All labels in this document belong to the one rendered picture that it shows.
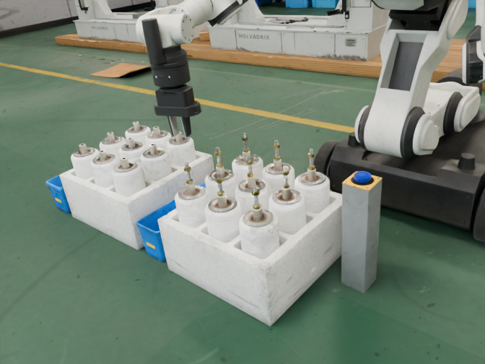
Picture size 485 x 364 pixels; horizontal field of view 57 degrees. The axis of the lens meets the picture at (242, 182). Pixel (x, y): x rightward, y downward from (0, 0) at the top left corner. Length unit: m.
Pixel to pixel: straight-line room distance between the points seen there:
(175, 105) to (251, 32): 2.58
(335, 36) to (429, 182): 1.97
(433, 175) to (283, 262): 0.56
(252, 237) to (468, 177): 0.65
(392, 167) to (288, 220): 0.44
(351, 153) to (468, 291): 0.54
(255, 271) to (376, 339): 0.32
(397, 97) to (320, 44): 2.06
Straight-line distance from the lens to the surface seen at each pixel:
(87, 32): 5.47
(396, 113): 1.26
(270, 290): 1.08
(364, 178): 1.08
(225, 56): 3.77
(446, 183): 1.39
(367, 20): 3.17
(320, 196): 1.22
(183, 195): 1.22
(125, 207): 1.41
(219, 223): 1.13
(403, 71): 1.35
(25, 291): 1.49
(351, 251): 1.18
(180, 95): 1.08
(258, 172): 1.35
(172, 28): 1.04
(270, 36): 3.53
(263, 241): 1.06
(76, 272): 1.48
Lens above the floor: 0.84
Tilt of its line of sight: 28 degrees down
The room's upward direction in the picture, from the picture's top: 6 degrees counter-clockwise
